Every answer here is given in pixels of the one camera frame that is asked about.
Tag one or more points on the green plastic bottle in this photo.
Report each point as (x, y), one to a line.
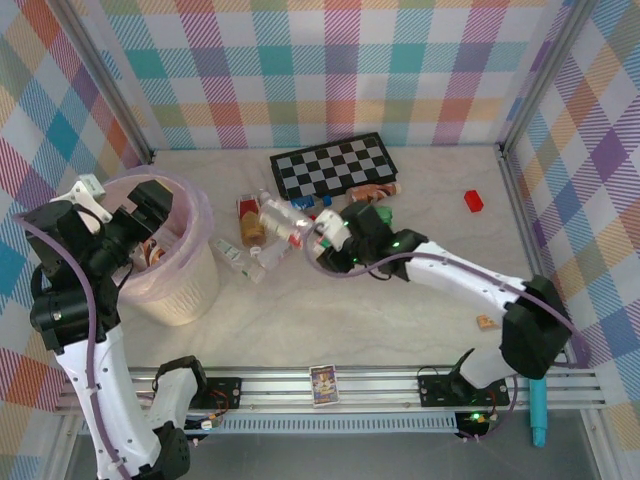
(386, 215)

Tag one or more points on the orange brown label bottle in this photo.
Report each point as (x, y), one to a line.
(155, 255)

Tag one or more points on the trash bin with pink bag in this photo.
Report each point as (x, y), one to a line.
(200, 215)

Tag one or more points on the clear ribbed plastic bottle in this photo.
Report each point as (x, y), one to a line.
(272, 256)

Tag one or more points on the clear square bottle blue label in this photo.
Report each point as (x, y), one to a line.
(302, 202)

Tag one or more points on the black grey chessboard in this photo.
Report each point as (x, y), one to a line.
(325, 165)

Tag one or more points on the clear bottle red green label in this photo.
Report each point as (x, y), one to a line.
(232, 255)

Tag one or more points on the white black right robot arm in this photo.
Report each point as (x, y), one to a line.
(465, 280)

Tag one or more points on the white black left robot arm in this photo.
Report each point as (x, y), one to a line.
(100, 390)

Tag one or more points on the thin clear bottle white cap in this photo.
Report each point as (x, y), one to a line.
(264, 195)

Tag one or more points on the red block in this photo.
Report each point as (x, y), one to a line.
(474, 201)

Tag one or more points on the colourful card box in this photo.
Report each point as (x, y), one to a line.
(324, 386)

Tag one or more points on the small wooden tile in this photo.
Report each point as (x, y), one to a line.
(486, 322)

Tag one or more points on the small circuit board connector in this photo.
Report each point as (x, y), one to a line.
(207, 424)
(475, 417)

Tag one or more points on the teal marker pen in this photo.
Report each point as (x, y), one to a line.
(539, 410)

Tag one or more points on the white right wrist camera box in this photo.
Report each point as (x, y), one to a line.
(332, 227)

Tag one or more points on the aluminium frame post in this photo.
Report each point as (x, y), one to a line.
(107, 85)
(545, 75)

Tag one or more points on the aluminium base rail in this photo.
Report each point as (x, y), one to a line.
(380, 387)

